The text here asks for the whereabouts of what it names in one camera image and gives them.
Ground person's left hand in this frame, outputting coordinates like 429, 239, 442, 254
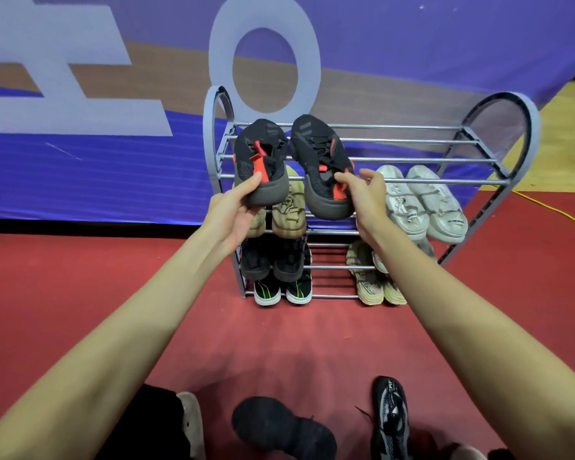
201, 171, 265, 257

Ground person's right hand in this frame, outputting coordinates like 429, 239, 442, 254
333, 168, 389, 250

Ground pale yellow sneaker white sole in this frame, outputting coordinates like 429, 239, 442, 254
272, 165, 307, 240
247, 205, 268, 239

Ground plain white sneaker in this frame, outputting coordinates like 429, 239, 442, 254
406, 165, 469, 245
376, 165, 431, 242

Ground black sneaker red patch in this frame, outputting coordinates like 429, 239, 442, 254
232, 118, 291, 208
289, 113, 357, 221

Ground black sneaker orange marks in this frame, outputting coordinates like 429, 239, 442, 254
239, 236, 273, 282
273, 236, 307, 283

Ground grey metal shoe rack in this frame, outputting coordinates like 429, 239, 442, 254
203, 84, 541, 307

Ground beige sneaker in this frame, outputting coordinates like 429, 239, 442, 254
382, 272, 408, 306
346, 239, 385, 306

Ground black sneaker green stripes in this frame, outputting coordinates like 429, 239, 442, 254
286, 268, 314, 306
252, 275, 282, 307

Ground black sneaker white pattern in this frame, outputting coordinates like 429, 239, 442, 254
369, 376, 413, 460

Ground dark grey sneaker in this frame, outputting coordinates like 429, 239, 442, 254
231, 396, 338, 460

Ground person's left forearm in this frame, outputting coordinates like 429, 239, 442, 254
0, 232, 231, 460

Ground person's right forearm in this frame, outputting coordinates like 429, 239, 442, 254
364, 224, 575, 460

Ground person's left cream clog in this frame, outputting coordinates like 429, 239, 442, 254
176, 391, 207, 460

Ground person's cream clog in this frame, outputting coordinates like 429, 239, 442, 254
440, 443, 487, 460
176, 391, 207, 460

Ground person's black trousers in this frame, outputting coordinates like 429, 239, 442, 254
95, 383, 516, 460

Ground person's right cream clog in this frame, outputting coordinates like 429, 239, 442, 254
440, 443, 487, 460

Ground blue tarp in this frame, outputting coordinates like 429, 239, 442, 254
0, 0, 575, 231

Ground yellow cable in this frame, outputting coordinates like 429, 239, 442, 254
481, 184, 575, 234

